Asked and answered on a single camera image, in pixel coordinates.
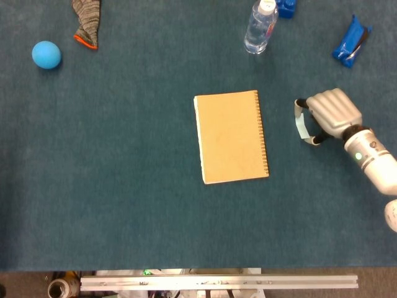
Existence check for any white paper strip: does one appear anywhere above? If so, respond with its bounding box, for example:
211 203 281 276
295 112 310 140

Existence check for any blue toy brick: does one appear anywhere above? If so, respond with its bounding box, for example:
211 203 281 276
275 0 298 19

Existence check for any aluminium profile rail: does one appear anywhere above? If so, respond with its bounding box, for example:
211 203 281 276
80 274 359 292

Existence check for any teal table cloth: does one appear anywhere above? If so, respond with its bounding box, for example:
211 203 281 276
0 0 397 272

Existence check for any grey striped sock orange trim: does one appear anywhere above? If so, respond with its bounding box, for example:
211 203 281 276
71 0 102 50

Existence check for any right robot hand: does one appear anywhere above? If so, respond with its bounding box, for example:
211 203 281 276
293 88 364 147

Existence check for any yellow spiral notebook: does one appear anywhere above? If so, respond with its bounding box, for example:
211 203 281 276
193 89 270 185

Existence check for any clear plastic water bottle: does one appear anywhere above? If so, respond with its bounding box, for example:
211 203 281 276
243 0 279 55

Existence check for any blue ball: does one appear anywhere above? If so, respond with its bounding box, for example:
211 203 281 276
32 40 62 70

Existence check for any blue snack packet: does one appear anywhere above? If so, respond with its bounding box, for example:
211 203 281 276
331 14 373 69

